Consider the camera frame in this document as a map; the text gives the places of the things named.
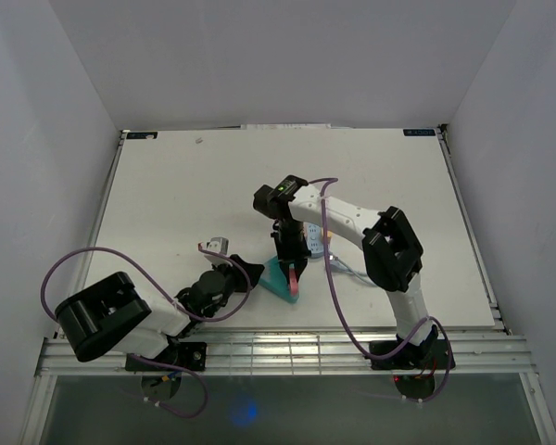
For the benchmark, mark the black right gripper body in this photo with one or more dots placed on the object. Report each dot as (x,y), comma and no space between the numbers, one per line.
(289,242)

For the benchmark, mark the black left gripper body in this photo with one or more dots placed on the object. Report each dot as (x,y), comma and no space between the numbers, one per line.
(229,276)

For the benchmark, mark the pink socket adapter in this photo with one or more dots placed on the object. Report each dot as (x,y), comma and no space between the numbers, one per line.
(293,284)

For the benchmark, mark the teal triangular power strip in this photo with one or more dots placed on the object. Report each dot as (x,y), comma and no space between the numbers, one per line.
(273,280)

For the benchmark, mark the light blue round power strip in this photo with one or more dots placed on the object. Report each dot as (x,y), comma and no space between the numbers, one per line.
(313,235)

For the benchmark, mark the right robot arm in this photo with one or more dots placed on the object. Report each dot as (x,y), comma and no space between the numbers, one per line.
(391,250)

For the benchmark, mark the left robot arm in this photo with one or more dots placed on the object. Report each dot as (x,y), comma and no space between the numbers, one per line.
(110,315)

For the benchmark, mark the left blue corner label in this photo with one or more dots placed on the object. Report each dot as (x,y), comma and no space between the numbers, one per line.
(141,135)

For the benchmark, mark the blue corner label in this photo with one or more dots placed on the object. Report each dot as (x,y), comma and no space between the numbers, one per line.
(421,132)
(141,135)

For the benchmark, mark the right blue corner label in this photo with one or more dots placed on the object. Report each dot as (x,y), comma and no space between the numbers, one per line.
(421,132)

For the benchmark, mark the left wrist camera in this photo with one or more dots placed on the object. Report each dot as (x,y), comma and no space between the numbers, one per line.
(216,245)

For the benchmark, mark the aluminium front rail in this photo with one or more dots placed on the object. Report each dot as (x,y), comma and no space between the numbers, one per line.
(299,354)

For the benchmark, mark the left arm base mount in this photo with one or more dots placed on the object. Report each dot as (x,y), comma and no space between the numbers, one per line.
(189,355)

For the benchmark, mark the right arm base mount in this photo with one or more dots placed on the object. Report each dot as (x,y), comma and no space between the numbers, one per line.
(434,356)

